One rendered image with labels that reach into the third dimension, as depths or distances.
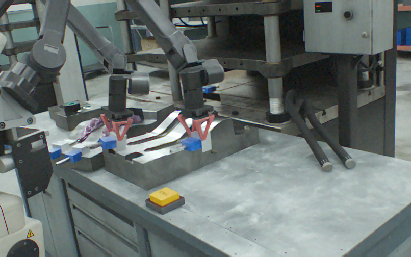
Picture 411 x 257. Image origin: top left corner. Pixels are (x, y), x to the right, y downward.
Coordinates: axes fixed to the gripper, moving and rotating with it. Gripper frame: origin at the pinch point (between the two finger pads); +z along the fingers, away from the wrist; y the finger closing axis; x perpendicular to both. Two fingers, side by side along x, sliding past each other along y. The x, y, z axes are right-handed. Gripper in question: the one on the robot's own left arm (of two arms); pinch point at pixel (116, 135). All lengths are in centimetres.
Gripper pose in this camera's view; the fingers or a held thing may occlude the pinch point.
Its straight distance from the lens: 149.6
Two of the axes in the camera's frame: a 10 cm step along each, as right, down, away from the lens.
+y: -6.5, -2.9, 7.0
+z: -0.9, 9.5, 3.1
